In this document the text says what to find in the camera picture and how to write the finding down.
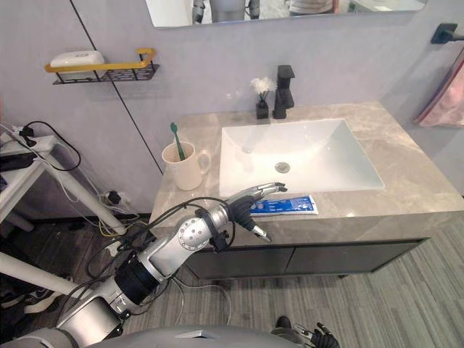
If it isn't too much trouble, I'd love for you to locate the blue toothpaste tube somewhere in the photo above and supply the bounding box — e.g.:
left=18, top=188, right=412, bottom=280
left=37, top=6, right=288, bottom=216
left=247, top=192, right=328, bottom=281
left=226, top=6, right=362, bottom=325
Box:
left=249, top=195, right=320, bottom=217

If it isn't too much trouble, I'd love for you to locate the wall mirror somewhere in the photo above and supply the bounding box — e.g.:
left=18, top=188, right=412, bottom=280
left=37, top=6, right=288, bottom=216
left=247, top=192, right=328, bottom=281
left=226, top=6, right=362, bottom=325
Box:
left=144, top=0, right=429, bottom=28

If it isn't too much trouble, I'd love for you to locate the white floor cable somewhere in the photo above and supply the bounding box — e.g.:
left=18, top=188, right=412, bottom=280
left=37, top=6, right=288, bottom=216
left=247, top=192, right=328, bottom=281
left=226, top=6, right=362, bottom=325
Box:
left=173, top=277, right=233, bottom=326

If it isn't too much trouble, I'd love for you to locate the black faucet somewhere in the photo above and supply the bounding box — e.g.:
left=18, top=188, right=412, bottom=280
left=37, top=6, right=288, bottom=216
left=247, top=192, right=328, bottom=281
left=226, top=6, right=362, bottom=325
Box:
left=272, top=65, right=297, bottom=120

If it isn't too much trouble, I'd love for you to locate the black reed diffuser bottle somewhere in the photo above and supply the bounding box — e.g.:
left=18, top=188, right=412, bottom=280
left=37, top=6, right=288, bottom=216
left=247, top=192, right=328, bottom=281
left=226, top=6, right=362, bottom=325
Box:
left=249, top=77, right=278, bottom=120

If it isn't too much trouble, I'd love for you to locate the white rectangular sink basin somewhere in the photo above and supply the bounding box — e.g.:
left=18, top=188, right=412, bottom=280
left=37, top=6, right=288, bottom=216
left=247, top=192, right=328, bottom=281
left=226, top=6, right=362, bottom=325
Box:
left=218, top=118, right=386, bottom=199

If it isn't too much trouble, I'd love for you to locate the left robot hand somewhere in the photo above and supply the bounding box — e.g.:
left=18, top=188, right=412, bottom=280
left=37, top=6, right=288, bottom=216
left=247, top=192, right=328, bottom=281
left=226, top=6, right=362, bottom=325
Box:
left=225, top=181, right=289, bottom=244

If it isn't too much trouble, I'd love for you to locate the black and yellow wall shelf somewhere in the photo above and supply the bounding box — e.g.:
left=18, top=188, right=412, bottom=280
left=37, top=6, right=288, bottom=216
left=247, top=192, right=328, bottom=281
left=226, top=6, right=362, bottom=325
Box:
left=44, top=47, right=161, bottom=86

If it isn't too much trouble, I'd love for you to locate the black towel bar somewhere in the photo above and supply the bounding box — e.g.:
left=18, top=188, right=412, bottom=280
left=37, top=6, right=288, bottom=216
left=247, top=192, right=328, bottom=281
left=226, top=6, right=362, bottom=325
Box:
left=430, top=22, right=464, bottom=45

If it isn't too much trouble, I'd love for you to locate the white desk frame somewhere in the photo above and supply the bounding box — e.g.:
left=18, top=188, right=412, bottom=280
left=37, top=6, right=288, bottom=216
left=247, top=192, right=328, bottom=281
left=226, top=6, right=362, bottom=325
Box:
left=0, top=136, right=126, bottom=295

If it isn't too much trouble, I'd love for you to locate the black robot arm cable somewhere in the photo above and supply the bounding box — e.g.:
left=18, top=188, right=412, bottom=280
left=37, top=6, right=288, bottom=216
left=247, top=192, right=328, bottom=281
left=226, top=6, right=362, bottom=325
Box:
left=61, top=196, right=236, bottom=309

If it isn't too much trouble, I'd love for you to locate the white floor power strip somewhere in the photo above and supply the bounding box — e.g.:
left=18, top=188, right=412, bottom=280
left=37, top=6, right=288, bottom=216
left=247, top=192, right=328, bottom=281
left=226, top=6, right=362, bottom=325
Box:
left=101, top=191, right=132, bottom=208

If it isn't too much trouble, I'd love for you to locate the dark vanity cabinet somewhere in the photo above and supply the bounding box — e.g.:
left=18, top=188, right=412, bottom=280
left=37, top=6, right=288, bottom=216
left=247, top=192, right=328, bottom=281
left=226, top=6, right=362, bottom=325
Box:
left=183, top=238, right=431, bottom=281

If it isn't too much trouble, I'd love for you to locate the silver robot torso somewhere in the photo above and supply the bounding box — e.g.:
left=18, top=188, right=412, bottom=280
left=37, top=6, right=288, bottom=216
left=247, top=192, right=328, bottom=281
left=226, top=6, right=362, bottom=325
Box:
left=0, top=324, right=287, bottom=348

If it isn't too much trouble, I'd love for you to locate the white soap box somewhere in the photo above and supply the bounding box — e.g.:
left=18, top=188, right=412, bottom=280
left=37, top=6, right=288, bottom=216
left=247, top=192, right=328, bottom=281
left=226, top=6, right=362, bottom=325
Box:
left=49, top=49, right=105, bottom=68

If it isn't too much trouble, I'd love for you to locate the cream ceramic mug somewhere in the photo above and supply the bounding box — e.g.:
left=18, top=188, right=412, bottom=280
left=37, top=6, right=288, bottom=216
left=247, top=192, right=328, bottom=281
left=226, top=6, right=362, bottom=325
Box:
left=161, top=141, right=212, bottom=191

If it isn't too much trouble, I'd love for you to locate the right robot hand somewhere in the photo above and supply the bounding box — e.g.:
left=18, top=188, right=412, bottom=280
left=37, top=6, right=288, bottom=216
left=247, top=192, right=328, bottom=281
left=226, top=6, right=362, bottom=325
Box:
left=294, top=321, right=341, bottom=348

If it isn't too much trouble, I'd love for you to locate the pink towel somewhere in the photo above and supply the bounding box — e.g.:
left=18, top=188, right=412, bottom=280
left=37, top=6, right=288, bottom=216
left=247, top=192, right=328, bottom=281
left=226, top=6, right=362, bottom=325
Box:
left=413, top=46, right=464, bottom=128

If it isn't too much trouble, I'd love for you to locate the green toothbrush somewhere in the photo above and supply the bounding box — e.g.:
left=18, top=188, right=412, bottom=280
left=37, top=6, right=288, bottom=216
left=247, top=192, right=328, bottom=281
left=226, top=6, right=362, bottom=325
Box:
left=170, top=122, right=186, bottom=161

